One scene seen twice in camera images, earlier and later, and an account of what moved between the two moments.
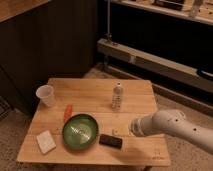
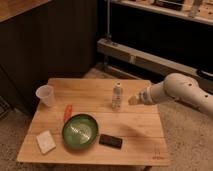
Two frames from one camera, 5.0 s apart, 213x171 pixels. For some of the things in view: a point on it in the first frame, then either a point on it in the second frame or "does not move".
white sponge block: [45, 142] does not move
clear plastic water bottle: [117, 97] does not move
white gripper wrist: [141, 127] → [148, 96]
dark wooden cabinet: [43, 40] does not move
